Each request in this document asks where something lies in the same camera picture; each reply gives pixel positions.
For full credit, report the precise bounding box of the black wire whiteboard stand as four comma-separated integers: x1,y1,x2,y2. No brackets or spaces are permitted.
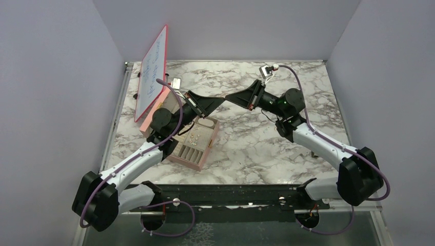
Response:
133,72,169,101

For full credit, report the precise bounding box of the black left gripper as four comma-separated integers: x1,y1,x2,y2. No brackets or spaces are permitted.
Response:
169,91,226,137

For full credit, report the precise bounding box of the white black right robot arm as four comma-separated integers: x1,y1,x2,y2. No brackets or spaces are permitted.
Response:
225,80,384,209

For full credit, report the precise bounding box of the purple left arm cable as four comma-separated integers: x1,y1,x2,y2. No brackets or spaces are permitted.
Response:
79,78,196,238

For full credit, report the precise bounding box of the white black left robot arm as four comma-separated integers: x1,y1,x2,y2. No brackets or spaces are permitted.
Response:
72,91,225,232

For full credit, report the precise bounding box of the pink framed whiteboard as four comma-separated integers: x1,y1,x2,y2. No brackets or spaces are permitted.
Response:
134,25,168,122

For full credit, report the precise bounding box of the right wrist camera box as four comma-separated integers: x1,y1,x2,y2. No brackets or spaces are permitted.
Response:
259,64,279,80

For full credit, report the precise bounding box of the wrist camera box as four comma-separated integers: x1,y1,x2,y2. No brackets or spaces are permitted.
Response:
170,77,182,90
259,64,279,80

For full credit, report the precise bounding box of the pink jewelry box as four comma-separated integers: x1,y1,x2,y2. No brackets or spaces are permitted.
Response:
140,89,220,171

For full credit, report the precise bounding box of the cream oval watch pillow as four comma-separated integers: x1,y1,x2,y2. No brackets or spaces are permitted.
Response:
197,118,215,129

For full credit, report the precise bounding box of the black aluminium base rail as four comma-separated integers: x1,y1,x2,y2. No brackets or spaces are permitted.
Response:
129,183,382,225

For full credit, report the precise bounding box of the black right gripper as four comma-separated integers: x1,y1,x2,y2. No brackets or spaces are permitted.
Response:
225,79,287,118

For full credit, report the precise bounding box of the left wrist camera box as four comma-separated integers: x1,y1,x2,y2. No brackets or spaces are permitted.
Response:
170,77,182,90

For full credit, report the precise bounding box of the crystal drop earring upper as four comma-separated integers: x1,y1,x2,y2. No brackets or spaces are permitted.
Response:
189,132,200,146

